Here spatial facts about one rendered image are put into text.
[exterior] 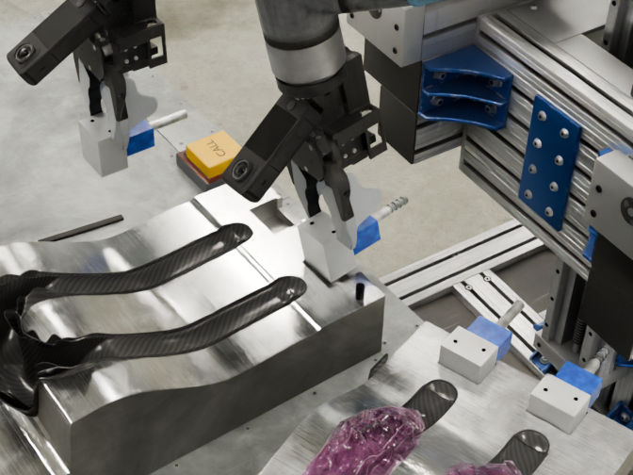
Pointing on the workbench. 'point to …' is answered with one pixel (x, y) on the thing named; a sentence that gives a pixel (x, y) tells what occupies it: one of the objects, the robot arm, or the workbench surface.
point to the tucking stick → (83, 229)
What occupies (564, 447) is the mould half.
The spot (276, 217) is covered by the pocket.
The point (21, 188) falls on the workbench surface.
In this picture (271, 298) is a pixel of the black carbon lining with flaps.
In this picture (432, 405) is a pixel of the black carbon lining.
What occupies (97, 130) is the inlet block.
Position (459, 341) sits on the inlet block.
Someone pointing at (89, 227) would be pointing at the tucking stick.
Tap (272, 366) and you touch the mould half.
